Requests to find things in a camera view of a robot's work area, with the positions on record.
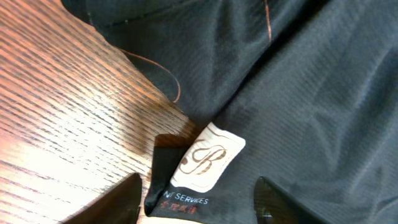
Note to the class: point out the black orange patterned jersey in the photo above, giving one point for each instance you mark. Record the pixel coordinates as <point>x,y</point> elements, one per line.
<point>303,93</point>

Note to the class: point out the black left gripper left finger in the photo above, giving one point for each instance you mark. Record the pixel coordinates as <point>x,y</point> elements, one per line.
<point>120,205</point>

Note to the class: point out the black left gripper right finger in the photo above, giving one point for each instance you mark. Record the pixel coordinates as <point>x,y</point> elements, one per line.
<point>273,207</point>

